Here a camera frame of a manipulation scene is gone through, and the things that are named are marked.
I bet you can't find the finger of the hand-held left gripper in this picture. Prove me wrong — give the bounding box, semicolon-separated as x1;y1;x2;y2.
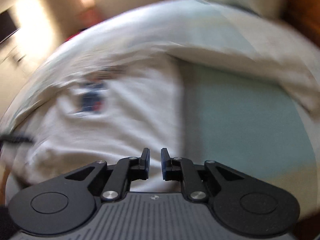
0;133;35;145

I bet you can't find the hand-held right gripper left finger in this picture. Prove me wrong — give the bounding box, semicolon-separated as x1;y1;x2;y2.
65;147;150;202

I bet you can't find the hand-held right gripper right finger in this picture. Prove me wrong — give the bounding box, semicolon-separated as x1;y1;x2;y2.
160;147;245;202

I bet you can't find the white printed t-shirt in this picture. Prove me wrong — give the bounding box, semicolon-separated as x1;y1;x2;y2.
24;44;187;195

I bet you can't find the white power strip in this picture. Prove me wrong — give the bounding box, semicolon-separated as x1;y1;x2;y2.
12;52;27;63

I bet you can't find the bed with patchwork sheet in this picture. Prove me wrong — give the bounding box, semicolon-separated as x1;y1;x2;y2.
0;0;320;205

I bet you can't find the red cloth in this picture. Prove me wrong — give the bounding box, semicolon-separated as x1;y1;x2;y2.
66;29;88;42

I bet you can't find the pink orange curtain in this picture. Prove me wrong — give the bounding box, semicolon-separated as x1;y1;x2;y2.
62;0;101;23

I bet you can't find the wooden headboard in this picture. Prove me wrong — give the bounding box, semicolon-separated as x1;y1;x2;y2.
282;0;320;47

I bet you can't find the wall television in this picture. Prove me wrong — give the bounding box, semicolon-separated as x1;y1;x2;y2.
0;11;21;44

